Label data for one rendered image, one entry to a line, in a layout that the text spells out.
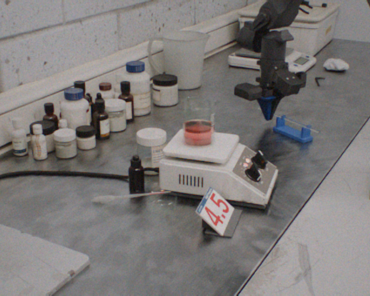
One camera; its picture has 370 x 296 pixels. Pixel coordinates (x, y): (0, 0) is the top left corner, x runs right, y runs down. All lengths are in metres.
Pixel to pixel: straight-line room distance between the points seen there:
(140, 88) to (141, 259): 0.63
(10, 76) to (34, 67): 0.07
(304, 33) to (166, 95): 0.71
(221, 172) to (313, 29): 1.12
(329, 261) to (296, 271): 0.06
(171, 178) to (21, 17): 0.53
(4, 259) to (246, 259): 0.36
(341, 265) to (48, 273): 0.43
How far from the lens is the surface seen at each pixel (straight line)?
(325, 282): 0.84
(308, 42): 2.03
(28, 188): 1.09
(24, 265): 0.86
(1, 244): 0.92
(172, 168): 1.00
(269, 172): 1.05
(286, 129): 1.33
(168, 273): 0.83
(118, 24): 1.60
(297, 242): 0.91
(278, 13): 1.26
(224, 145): 1.02
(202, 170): 0.98
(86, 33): 1.48
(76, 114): 1.25
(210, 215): 0.92
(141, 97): 1.40
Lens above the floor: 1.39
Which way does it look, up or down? 24 degrees down
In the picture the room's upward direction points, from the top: straight up
